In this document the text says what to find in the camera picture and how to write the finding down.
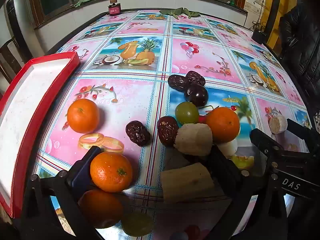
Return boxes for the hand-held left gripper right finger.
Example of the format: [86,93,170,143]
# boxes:
[207,146,290,240]

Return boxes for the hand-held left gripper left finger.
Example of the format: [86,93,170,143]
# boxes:
[15,145,105,240]

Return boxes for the green grape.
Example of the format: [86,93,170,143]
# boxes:
[121,211,154,237]
[175,101,200,124]

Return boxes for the red rimmed white foam tray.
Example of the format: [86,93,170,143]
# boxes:
[0,52,81,218]

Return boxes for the printed pink blue tablecloth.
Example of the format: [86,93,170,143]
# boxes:
[35,9,313,240]

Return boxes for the wrinkled red date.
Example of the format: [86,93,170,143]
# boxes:
[125,120,151,147]
[157,116,179,146]
[184,225,200,240]
[185,71,206,86]
[167,74,190,92]

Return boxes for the dark wooden armchair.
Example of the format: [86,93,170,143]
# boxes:
[0,37,25,83]

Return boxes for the small black box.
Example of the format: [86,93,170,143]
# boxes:
[251,29,267,45]

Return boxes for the green leaves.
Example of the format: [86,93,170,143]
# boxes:
[159,7,201,19]

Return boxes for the dark purple plum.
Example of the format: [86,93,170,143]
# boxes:
[184,83,209,107]

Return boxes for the black tower air conditioner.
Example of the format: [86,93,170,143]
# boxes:
[5,0,24,45]

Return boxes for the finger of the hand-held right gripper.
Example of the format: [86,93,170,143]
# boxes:
[287,118,320,153]
[249,128,310,160]

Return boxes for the small beige cake piece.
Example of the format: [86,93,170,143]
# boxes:
[269,115,288,134]

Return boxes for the black puffer jacket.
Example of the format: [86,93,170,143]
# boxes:
[279,4,320,110]

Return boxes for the beige cake chunk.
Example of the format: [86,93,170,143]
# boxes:
[174,123,213,155]

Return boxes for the small red perfume bottle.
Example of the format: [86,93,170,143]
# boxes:
[107,0,121,15]

